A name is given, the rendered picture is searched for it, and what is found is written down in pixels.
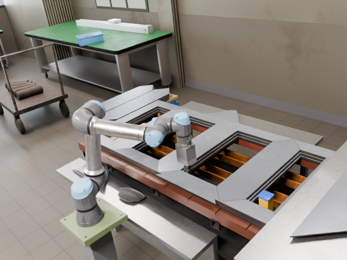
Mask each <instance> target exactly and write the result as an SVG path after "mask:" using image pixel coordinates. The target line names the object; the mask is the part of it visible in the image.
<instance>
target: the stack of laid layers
mask: <svg viewBox="0 0 347 260"><path fill-rule="evenodd" d="M169 111H170V110H169V109H166V108H162V107H159V106H157V107H155V108H153V109H151V110H149V111H147V112H145V113H143V114H141V115H139V116H137V117H135V118H133V119H131V120H129V121H127V122H125V123H129V124H137V123H139V122H141V121H143V120H145V119H147V118H149V117H151V116H153V115H155V114H157V113H161V114H165V113H167V112H169ZM189 117H190V122H191V123H192V124H195V125H198V126H201V127H205V128H208V129H209V128H211V127H212V126H214V125H215V124H214V123H211V122H208V121H205V120H201V119H198V118H194V117H191V116H189ZM237 139H242V140H245V141H248V142H251V143H254V144H257V145H260V146H263V147H266V146H268V145H269V144H270V143H271V142H272V141H270V140H266V139H263V138H260V137H257V136H253V135H250V134H247V133H244V132H240V131H236V132H235V133H233V134H232V135H230V136H229V137H227V138H226V139H225V140H223V141H222V142H220V143H219V144H217V145H216V146H214V147H213V148H211V149H210V150H208V151H207V152H205V153H204V154H203V155H201V156H200V157H198V158H197V161H196V162H195V163H193V164H191V168H192V169H191V170H190V171H185V170H184V168H182V169H181V170H177V171H166V172H157V171H155V170H153V169H151V168H149V167H147V166H144V165H142V164H140V163H138V162H136V161H134V160H132V159H130V158H128V157H126V156H124V155H122V154H120V153H118V152H115V151H113V150H111V149H109V148H107V147H105V146H103V145H101V149H102V150H104V151H106V152H108V153H110V154H112V155H114V156H116V157H118V158H120V159H122V160H124V161H126V162H128V163H130V164H132V165H134V166H136V167H138V168H140V169H142V170H144V171H146V172H148V173H150V174H152V175H154V176H156V177H158V178H160V179H162V180H164V181H166V182H168V183H170V184H172V185H174V186H176V187H178V188H180V189H182V190H184V191H186V192H188V193H190V194H192V195H194V196H196V197H198V198H200V199H202V200H204V201H206V202H209V203H211V204H213V205H215V206H217V207H219V208H220V209H223V210H225V211H227V212H229V213H231V214H233V215H235V216H237V217H239V218H241V219H243V220H245V221H247V222H249V223H251V225H252V224H253V225H255V226H257V227H259V228H261V229H262V228H263V227H264V226H265V225H266V224H265V223H263V222H261V221H259V220H257V219H255V218H253V217H251V216H249V215H247V214H245V213H243V212H240V211H238V210H236V209H234V208H232V207H230V206H228V205H226V204H224V203H222V202H220V201H219V197H218V192H217V187H216V186H215V185H213V184H211V183H208V182H206V181H204V180H202V179H199V178H197V177H195V176H193V175H191V174H189V173H190V172H192V171H193V170H195V169H196V168H197V167H199V166H200V165H202V164H203V163H204V162H206V161H207V160H208V159H210V158H211V157H213V156H214V155H215V154H217V153H218V152H220V151H221V150H223V149H224V148H225V147H227V146H228V145H230V144H231V143H233V142H234V141H235V140H237ZM148 146H149V145H147V143H146V142H141V143H139V144H137V145H135V146H133V147H132V148H133V149H135V150H138V151H141V150H143V149H145V148H146V147H148ZM325 158H326V157H322V156H319V155H315V154H312V153H309V152H305V151H302V150H299V151H298V152H297V153H296V154H295V155H294V156H293V157H292V158H291V159H289V160H288V161H287V162H286V163H285V164H284V165H283V166H282V167H281V168H280V169H278V170H277V171H276V172H275V173H274V174H273V175H272V176H271V177H270V178H268V179H267V180H266V181H265V182H264V183H263V184H262V185H261V186H260V187H259V188H257V189H256V190H255V191H254V192H253V193H252V194H251V195H250V196H249V197H248V198H246V199H247V200H249V201H251V202H255V201H256V200H258V199H259V197H258V195H259V194H260V193H261V192H262V191H263V190H266V191H267V190H268V189H269V188H270V187H271V186H272V185H274V184H275V183H276V182H277V181H278V180H279V179H280V178H281V177H282V176H283V175H284V174H285V173H286V172H287V171H288V170H289V169H291V168H292V167H293V166H294V165H295V164H296V163H297V162H298V161H299V160H300V159H303V160H307V161H310V162H312V163H315V164H318V165H320V164H321V163H322V162H323V160H324V159H325ZM174 172H178V173H180V174H183V175H185V176H187V177H189V178H191V179H193V180H196V181H198V182H200V183H202V184H204V185H206V186H209V187H211V188H213V191H214V197H215V203H216V204H214V203H212V202H210V201H208V200H206V199H204V198H202V197H200V196H198V195H196V194H194V193H192V192H190V191H188V190H186V189H184V188H182V187H179V186H177V185H175V184H173V183H171V182H169V181H167V180H165V179H163V178H161V177H159V176H157V175H156V174H164V173H174Z"/></svg>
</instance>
